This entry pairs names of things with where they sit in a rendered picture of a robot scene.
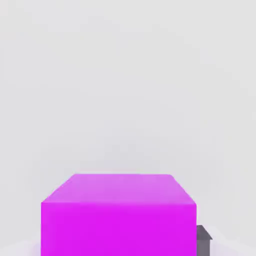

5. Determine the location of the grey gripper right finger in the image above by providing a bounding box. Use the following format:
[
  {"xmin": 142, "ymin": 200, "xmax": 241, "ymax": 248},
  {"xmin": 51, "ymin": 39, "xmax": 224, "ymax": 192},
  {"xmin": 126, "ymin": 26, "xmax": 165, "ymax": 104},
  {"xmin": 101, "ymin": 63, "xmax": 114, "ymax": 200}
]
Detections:
[{"xmin": 196, "ymin": 224, "xmax": 239, "ymax": 256}]

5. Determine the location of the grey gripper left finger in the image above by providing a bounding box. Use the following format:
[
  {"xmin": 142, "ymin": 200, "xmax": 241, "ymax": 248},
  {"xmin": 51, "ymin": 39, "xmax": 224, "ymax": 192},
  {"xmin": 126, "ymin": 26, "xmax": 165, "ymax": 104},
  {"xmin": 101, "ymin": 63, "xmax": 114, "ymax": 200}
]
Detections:
[{"xmin": 13, "ymin": 240, "xmax": 42, "ymax": 256}]

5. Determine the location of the small magenta cube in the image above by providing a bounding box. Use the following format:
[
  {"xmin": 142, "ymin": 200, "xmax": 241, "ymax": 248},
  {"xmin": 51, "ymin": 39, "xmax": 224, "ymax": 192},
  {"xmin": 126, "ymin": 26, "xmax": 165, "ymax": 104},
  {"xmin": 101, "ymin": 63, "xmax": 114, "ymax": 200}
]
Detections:
[{"xmin": 40, "ymin": 173, "xmax": 198, "ymax": 256}]

